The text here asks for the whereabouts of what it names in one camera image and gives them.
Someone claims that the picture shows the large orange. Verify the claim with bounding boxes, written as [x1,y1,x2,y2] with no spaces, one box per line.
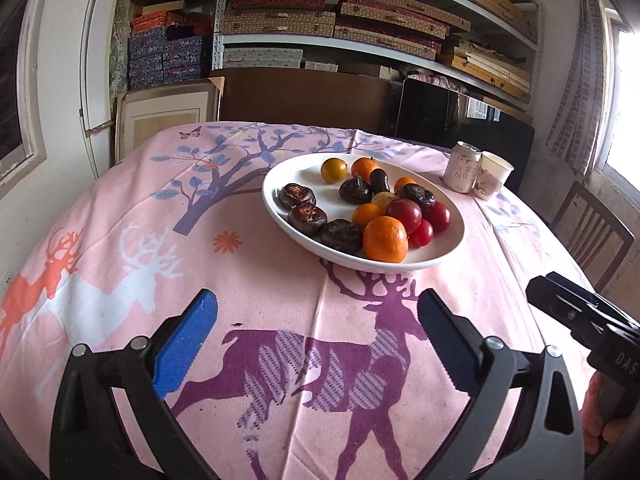
[363,215,409,264]

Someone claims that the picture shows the yellow round fruit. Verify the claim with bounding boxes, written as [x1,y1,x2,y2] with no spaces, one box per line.
[320,158,349,184]

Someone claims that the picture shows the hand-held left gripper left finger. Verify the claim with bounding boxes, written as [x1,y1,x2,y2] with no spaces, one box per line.
[50,289,221,480]

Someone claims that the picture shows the white drink can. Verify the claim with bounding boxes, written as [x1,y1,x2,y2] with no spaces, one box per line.
[442,141,482,193]

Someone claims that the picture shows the black glossy panel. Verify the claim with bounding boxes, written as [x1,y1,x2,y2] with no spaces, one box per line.
[395,77,536,196]

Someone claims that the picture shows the pink printed tablecloth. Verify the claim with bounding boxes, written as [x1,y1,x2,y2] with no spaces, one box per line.
[0,121,611,480]

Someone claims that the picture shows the stack of blue patterned boxes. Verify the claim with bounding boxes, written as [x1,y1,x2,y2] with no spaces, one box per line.
[128,26,205,92]

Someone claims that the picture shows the wooden framed picture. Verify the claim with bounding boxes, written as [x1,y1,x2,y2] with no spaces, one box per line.
[115,77,223,161]

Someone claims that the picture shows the stack of grey patterned boxes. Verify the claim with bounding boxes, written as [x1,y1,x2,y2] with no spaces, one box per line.
[223,47,341,72]

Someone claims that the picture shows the bright window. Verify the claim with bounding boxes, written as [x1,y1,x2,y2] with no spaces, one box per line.
[600,5,640,181]

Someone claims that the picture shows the marble pattern board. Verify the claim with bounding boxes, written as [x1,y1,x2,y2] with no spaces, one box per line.
[109,0,133,96]

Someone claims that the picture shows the pink cloth bundle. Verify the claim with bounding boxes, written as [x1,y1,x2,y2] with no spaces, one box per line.
[412,72,468,92]

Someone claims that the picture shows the dark red plum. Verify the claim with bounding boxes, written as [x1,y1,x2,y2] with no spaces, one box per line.
[385,198,423,235]

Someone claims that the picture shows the person's right hand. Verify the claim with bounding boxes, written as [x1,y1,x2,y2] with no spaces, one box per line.
[581,374,627,457]

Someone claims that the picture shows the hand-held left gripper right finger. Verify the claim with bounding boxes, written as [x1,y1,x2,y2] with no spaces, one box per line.
[417,288,586,480]

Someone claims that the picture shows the white metal shelf rack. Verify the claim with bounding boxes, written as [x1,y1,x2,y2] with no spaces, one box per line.
[210,0,546,111]

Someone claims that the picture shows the white paper cup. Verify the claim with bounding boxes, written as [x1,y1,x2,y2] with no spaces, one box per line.
[472,151,514,202]

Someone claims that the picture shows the red tomato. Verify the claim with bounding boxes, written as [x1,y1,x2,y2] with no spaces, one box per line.
[422,201,452,233]
[408,219,435,248]

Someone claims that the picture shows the white framed window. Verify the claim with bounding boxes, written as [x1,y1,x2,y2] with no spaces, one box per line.
[0,0,48,198]

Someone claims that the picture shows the orange patterned boxes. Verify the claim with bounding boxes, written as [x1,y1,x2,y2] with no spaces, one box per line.
[131,10,190,36]

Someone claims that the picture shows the stack of woven tan boxes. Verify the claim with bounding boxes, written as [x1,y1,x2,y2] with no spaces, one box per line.
[220,0,538,58]

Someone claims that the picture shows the brick pattern curtain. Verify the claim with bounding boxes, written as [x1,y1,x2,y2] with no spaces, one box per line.
[545,0,618,176]

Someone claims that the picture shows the dark wooden chair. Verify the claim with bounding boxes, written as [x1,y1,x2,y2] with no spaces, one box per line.
[550,180,636,291]

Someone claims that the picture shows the stack of pale wooden boxes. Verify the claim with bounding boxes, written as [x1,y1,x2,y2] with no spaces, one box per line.
[440,40,532,103]

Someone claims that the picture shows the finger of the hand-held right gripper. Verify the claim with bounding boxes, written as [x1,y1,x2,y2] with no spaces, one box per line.
[526,272,626,336]

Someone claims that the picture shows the brown wooden board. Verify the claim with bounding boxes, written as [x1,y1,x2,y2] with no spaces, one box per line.
[210,69,401,136]

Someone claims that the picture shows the white oval plate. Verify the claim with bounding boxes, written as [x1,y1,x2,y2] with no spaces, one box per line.
[261,152,466,273]

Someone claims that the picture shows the white curved strip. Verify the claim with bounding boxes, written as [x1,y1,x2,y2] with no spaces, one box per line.
[80,0,113,181]

